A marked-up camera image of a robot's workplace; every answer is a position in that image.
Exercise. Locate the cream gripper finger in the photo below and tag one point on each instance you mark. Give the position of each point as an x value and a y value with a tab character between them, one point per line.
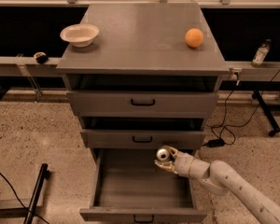
166	166
171	153

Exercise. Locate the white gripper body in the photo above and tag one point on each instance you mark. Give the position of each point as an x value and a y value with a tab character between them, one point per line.
184	163

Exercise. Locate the green soda can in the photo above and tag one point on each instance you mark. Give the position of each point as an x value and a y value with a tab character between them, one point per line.
163	154

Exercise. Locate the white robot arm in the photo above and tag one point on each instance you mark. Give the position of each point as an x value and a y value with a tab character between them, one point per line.
219	178

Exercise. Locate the grey bottom drawer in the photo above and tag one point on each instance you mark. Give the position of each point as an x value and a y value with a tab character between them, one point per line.
129	188

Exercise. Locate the grey drawer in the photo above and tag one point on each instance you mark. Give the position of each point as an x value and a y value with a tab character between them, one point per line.
129	188
133	139
142	104

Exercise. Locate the grey drawer cabinet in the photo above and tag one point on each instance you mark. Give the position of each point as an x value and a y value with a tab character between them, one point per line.
142	47

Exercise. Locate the grey middle drawer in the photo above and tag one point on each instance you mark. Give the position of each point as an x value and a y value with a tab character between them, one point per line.
133	139

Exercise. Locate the grey top drawer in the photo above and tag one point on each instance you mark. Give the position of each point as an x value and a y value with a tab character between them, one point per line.
142	104

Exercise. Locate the black power adapter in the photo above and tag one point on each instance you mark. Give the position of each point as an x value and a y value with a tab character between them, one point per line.
216	143

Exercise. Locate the black caster leg right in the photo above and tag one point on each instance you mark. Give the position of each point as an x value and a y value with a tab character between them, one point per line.
275	127

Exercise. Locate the orange fruit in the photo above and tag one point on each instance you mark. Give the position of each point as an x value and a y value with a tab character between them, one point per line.
194	37

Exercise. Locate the black stand leg left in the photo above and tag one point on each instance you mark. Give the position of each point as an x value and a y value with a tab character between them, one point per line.
42	176

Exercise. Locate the clear plastic bottle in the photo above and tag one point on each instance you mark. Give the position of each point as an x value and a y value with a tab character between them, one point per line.
261	53

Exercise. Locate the white bowl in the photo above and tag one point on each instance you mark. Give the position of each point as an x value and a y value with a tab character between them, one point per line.
79	35

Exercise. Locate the small black yellow object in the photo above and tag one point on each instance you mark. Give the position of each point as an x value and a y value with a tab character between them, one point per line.
41	57

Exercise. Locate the white wall plug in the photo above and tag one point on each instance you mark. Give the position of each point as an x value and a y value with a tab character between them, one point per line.
235	75

